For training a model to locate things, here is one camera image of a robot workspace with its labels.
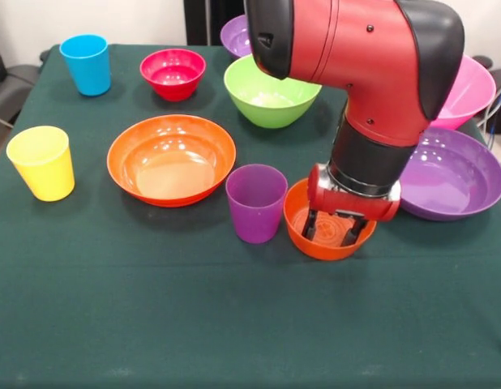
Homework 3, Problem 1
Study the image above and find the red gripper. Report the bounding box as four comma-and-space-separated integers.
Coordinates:
302, 164, 401, 247

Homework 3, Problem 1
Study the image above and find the orange small bowl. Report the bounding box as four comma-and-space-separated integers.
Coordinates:
282, 177, 378, 261

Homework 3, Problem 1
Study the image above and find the purple plastic cup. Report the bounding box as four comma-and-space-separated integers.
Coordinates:
225, 164, 289, 245

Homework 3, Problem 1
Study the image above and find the purple rounded deep bowl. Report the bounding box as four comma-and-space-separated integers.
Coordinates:
220, 15, 252, 58

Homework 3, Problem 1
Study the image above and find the red small bowl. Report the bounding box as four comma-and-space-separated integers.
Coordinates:
139, 48, 207, 102

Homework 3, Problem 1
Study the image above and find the purple wide shallow bowl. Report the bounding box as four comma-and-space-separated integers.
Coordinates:
398, 127, 501, 222

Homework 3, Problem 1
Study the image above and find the green bowl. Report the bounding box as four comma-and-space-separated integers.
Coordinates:
223, 54, 323, 130

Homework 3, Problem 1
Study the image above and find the orange wide shallow bowl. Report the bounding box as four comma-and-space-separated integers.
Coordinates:
106, 113, 238, 208

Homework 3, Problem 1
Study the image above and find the pink large bowl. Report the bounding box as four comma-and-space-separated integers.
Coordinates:
430, 54, 498, 131

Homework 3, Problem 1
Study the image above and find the black rounded object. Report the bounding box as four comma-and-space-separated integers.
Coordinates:
472, 54, 495, 71

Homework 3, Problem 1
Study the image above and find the dark green table cloth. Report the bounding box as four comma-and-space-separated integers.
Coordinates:
0, 43, 501, 389

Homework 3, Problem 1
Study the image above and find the blue plastic cup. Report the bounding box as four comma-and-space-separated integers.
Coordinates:
58, 33, 113, 97

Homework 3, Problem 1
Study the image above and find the yellow plastic cup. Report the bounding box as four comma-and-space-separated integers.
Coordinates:
6, 125, 76, 203

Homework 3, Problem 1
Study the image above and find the black office chair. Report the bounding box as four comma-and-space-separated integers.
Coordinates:
0, 28, 43, 167

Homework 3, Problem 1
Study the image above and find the grey blue cable bundle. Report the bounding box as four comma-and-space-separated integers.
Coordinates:
476, 80, 501, 173

